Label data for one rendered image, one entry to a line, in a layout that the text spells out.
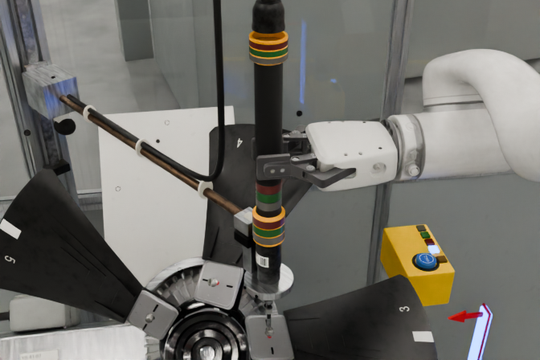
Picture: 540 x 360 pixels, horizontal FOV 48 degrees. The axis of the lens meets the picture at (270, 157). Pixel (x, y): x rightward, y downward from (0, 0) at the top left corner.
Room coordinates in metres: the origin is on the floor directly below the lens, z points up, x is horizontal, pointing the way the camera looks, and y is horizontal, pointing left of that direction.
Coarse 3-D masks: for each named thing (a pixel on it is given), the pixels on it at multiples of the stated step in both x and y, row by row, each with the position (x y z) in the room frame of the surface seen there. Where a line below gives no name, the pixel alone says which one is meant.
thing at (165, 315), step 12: (144, 300) 0.65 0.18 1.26; (156, 300) 0.65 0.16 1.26; (132, 312) 0.66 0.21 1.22; (144, 312) 0.66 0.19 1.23; (156, 312) 0.65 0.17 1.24; (168, 312) 0.64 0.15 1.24; (132, 324) 0.66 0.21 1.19; (144, 324) 0.66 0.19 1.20; (156, 324) 0.65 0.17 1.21; (168, 324) 0.65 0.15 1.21; (156, 336) 0.66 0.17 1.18
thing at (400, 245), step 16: (384, 240) 1.05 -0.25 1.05; (400, 240) 1.02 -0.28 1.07; (416, 240) 1.02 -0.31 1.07; (384, 256) 1.04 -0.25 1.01; (400, 256) 0.97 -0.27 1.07; (400, 272) 0.94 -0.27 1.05; (416, 272) 0.92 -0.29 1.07; (432, 272) 0.92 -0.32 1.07; (448, 272) 0.92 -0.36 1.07; (416, 288) 0.91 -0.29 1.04; (432, 288) 0.92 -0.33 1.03; (448, 288) 0.92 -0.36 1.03; (432, 304) 0.92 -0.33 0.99
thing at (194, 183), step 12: (60, 96) 1.06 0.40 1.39; (72, 108) 1.02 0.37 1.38; (96, 120) 0.96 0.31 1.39; (108, 132) 0.93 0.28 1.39; (132, 144) 0.88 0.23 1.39; (144, 156) 0.85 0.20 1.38; (168, 168) 0.80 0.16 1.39; (192, 180) 0.76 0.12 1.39; (204, 192) 0.74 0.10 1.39; (228, 204) 0.70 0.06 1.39
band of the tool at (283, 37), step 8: (256, 32) 0.66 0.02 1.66; (280, 32) 0.66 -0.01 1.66; (256, 40) 0.63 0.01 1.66; (264, 40) 0.67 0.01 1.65; (272, 40) 0.67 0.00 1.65; (280, 40) 0.63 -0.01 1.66; (256, 56) 0.63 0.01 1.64; (280, 56) 0.63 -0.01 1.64; (264, 64) 0.63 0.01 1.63; (272, 64) 0.63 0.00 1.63
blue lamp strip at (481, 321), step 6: (480, 318) 0.70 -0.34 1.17; (486, 318) 0.69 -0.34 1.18; (480, 324) 0.70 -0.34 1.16; (480, 330) 0.70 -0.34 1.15; (474, 336) 0.71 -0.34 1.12; (480, 336) 0.69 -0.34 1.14; (474, 342) 0.70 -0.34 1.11; (480, 342) 0.69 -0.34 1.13; (474, 348) 0.70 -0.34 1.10; (474, 354) 0.70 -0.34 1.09
